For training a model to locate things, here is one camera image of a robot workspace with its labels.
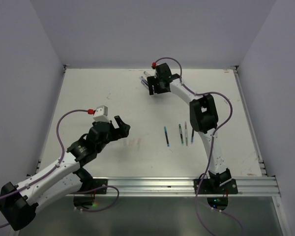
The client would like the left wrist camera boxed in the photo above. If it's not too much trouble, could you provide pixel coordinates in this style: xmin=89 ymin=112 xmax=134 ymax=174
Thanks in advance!
xmin=93 ymin=105 xmax=110 ymax=122

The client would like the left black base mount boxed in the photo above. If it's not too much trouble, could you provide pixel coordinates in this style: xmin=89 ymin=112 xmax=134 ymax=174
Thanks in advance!
xmin=73 ymin=178 xmax=108 ymax=209

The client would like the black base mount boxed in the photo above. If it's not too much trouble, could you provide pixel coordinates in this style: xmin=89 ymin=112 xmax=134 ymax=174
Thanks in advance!
xmin=73 ymin=178 xmax=108 ymax=209
xmin=193 ymin=169 xmax=238 ymax=195

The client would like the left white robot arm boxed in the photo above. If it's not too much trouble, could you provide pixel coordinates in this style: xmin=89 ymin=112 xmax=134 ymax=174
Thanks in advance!
xmin=0 ymin=116 xmax=130 ymax=231

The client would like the aluminium front rail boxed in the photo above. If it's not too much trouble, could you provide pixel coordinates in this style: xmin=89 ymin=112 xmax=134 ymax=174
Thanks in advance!
xmin=21 ymin=175 xmax=280 ymax=197

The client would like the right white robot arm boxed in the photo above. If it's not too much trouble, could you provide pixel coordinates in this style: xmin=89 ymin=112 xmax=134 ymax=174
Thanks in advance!
xmin=147 ymin=62 xmax=232 ymax=193

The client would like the aluminium rail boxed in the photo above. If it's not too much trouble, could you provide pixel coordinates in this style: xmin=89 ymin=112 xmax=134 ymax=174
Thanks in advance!
xmin=231 ymin=66 xmax=276 ymax=177
xmin=21 ymin=175 xmax=280 ymax=197

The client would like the light green white pen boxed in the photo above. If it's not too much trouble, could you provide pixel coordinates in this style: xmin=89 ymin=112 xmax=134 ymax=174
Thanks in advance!
xmin=184 ymin=121 xmax=188 ymax=146

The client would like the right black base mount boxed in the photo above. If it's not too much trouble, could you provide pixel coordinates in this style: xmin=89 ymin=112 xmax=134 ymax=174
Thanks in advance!
xmin=193 ymin=169 xmax=238 ymax=195

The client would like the aluminium right side rail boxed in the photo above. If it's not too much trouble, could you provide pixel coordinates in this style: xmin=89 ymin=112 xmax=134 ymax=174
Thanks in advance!
xmin=231 ymin=66 xmax=276 ymax=177

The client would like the light blue pen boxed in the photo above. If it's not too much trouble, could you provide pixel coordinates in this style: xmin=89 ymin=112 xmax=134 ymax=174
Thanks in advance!
xmin=164 ymin=126 xmax=170 ymax=147

